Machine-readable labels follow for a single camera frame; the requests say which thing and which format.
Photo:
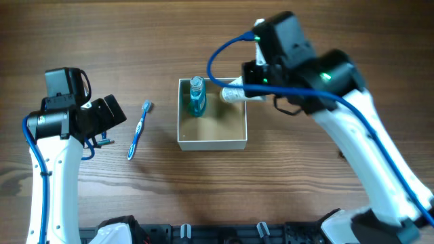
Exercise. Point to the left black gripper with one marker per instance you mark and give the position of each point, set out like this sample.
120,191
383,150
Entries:
102,113

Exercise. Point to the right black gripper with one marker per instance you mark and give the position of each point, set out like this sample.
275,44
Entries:
253,78

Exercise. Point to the blue razor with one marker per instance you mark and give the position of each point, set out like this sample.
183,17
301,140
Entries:
102,142

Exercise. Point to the white cream tube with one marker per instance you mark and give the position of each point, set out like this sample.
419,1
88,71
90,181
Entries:
232,95

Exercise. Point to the blue white toothbrush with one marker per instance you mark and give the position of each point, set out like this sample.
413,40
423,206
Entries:
139,128

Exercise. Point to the blue mouthwash bottle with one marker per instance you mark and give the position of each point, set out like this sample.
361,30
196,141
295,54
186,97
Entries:
197,104

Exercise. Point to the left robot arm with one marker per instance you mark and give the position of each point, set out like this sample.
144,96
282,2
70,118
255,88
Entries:
67,122

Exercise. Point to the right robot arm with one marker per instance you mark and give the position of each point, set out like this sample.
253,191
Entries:
330,89

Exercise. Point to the white cardboard open box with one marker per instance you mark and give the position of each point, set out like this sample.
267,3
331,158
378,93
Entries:
223,126

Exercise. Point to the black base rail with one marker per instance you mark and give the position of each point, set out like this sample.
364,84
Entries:
289,232

